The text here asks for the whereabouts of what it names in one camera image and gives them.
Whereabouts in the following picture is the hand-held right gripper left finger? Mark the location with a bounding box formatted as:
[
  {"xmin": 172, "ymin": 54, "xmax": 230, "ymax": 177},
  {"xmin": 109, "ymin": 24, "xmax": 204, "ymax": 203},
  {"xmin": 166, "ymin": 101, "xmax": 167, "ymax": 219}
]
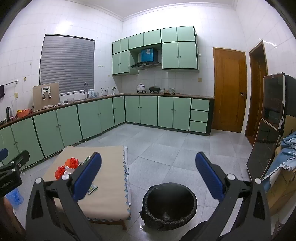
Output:
[{"xmin": 25, "ymin": 152, "xmax": 103, "ymax": 241}]

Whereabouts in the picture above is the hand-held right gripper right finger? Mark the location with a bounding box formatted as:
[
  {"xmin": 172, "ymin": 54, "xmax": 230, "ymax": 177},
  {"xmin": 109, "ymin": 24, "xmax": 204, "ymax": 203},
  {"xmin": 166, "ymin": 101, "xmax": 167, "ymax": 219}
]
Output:
[{"xmin": 195, "ymin": 152, "xmax": 271, "ymax": 241}]

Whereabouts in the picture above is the small white green wrapper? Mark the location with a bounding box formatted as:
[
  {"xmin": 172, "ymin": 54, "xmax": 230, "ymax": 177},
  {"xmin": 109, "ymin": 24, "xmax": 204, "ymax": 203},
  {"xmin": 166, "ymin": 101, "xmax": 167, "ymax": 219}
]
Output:
[{"xmin": 86, "ymin": 183, "xmax": 99, "ymax": 195}]

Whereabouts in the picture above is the red plastic bag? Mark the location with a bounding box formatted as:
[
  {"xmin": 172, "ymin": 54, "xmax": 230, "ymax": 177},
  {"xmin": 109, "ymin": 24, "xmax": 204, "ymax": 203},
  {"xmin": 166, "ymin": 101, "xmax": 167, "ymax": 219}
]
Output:
[{"xmin": 55, "ymin": 165, "xmax": 66, "ymax": 180}]

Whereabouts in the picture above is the black lined waste bin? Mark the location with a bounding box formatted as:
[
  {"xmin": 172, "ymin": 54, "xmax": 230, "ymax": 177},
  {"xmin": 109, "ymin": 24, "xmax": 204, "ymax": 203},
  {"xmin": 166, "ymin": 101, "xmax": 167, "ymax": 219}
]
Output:
[{"xmin": 139, "ymin": 182, "xmax": 198, "ymax": 231}]

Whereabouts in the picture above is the blue plastic bag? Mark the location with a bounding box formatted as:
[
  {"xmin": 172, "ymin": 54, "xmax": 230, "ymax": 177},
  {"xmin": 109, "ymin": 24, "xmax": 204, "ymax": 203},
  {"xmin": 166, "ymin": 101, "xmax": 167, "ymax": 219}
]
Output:
[{"xmin": 5, "ymin": 188, "xmax": 24, "ymax": 210}]

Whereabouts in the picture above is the low table with beige cloth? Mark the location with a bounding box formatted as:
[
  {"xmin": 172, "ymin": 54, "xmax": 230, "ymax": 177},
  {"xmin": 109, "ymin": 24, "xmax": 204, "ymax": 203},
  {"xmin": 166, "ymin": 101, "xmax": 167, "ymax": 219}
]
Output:
[{"xmin": 42, "ymin": 146, "xmax": 132, "ymax": 221}]

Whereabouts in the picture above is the orange basket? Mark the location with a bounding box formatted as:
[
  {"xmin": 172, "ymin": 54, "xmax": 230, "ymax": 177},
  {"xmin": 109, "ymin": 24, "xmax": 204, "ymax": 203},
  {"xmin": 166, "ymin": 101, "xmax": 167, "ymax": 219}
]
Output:
[{"xmin": 16, "ymin": 108, "xmax": 31, "ymax": 118}]

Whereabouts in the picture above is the green drawer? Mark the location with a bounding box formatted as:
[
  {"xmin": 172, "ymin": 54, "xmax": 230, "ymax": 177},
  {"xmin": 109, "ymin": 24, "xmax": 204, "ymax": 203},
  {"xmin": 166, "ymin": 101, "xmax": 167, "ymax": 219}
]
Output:
[
  {"xmin": 190, "ymin": 110, "xmax": 209, "ymax": 123},
  {"xmin": 189, "ymin": 120, "xmax": 208, "ymax": 133},
  {"xmin": 191, "ymin": 98, "xmax": 210, "ymax": 112}
]

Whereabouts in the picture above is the wooden table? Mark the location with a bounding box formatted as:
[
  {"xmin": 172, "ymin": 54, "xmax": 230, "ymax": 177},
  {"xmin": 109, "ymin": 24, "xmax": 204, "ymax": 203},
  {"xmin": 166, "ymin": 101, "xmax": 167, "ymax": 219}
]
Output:
[{"xmin": 88, "ymin": 217, "xmax": 128, "ymax": 231}]

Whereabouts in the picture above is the brown cardboard panel white fitting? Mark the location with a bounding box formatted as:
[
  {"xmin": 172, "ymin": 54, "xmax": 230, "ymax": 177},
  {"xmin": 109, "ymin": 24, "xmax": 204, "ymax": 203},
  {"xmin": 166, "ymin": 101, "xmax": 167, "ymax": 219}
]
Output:
[{"xmin": 32, "ymin": 82, "xmax": 60, "ymax": 111}]

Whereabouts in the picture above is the black refrigerator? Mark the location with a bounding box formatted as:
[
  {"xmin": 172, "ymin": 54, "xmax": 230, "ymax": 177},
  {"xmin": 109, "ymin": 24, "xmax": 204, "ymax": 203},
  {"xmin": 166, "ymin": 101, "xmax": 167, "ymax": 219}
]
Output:
[{"xmin": 246, "ymin": 73, "xmax": 296, "ymax": 184}]

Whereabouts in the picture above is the large cardboard box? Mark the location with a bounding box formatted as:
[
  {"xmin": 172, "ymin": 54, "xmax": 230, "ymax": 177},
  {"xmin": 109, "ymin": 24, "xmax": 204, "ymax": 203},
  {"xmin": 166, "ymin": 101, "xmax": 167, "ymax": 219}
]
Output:
[{"xmin": 261, "ymin": 115, "xmax": 296, "ymax": 216}]

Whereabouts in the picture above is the light blue cloth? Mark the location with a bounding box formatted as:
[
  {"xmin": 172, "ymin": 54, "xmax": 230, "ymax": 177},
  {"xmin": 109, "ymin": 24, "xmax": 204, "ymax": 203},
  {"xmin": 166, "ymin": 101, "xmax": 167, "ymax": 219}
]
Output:
[{"xmin": 263, "ymin": 131, "xmax": 296, "ymax": 186}]

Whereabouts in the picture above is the wooden door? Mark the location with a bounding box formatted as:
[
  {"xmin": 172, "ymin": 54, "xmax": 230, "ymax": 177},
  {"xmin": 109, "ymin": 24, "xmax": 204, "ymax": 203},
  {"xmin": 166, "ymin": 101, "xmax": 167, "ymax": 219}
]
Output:
[{"xmin": 212, "ymin": 47, "xmax": 248, "ymax": 133}]

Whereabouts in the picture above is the green base cabinet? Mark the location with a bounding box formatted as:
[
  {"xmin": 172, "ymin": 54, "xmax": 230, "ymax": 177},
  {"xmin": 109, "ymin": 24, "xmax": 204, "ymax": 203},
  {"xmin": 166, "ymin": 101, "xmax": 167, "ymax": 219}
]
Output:
[{"xmin": 0, "ymin": 93, "xmax": 215, "ymax": 169}]

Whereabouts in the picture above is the grey window blind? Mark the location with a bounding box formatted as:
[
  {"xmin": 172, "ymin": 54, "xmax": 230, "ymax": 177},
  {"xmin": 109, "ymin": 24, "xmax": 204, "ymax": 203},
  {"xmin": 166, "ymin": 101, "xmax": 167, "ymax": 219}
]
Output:
[{"xmin": 39, "ymin": 34, "xmax": 96, "ymax": 96}]

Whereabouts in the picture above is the black range hood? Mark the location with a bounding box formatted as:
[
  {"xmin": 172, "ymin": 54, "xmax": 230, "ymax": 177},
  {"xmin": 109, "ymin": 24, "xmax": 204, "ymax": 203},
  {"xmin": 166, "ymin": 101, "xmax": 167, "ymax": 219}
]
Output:
[{"xmin": 129, "ymin": 61, "xmax": 162, "ymax": 69}]

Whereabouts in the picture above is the metal towel rail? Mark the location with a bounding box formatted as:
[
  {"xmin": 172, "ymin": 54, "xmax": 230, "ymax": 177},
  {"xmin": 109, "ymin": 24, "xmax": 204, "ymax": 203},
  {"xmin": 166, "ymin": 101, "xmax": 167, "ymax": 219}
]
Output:
[{"xmin": 0, "ymin": 80, "xmax": 19, "ymax": 88}]

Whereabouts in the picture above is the green wall cabinet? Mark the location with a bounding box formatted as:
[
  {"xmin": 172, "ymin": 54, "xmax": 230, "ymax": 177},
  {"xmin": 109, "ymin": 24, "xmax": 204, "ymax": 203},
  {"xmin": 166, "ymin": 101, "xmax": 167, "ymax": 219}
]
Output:
[{"xmin": 112, "ymin": 25, "xmax": 200, "ymax": 76}]

